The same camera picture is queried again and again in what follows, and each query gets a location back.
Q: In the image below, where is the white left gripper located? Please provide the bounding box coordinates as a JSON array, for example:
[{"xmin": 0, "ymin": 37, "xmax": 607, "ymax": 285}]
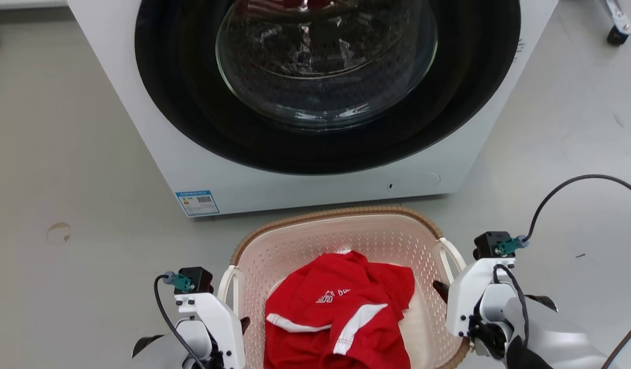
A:
[{"xmin": 132, "ymin": 292, "xmax": 251, "ymax": 369}]

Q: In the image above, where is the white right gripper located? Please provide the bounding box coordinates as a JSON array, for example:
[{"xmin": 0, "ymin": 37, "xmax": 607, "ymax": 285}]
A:
[{"xmin": 432, "ymin": 257, "xmax": 559, "ymax": 340}]

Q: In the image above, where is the pink perforated plastic laundry basket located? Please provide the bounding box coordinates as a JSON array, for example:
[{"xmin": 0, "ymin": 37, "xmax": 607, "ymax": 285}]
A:
[{"xmin": 217, "ymin": 206, "xmax": 471, "ymax": 369}]

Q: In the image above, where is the blue white energy label sticker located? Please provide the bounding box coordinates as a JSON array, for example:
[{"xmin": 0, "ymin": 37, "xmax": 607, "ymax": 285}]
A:
[{"xmin": 175, "ymin": 190, "xmax": 220, "ymax": 217}]

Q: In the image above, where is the red white sports shirt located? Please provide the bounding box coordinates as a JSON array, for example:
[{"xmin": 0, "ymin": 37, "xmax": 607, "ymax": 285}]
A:
[{"xmin": 263, "ymin": 250, "xmax": 416, "ymax": 369}]

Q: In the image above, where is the white front-load washing machine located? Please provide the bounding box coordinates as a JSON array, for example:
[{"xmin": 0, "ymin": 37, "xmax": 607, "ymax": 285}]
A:
[{"xmin": 68, "ymin": 0, "xmax": 559, "ymax": 218}]

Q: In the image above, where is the black round glass washer door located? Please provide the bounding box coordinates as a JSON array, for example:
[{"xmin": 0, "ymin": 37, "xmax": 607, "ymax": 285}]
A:
[{"xmin": 134, "ymin": 0, "xmax": 521, "ymax": 175}]

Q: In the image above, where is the grey stand leg with castor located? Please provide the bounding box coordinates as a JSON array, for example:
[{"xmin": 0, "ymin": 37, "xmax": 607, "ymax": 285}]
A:
[{"xmin": 600, "ymin": 0, "xmax": 631, "ymax": 47}]

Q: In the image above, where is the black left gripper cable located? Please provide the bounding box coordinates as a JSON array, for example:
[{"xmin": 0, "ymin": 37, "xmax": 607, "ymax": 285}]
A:
[{"xmin": 153, "ymin": 272, "xmax": 207, "ymax": 369}]

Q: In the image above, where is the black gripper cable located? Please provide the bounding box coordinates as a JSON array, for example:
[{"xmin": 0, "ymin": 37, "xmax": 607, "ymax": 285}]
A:
[
  {"xmin": 153, "ymin": 272, "xmax": 207, "ymax": 369},
  {"xmin": 520, "ymin": 174, "xmax": 631, "ymax": 242}
]

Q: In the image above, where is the brown thin cable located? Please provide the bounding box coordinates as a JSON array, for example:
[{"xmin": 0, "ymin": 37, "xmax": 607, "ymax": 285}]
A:
[{"xmin": 601, "ymin": 313, "xmax": 631, "ymax": 369}]

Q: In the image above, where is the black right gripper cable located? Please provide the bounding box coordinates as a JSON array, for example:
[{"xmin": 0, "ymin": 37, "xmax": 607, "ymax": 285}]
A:
[{"xmin": 520, "ymin": 174, "xmax": 631, "ymax": 242}]

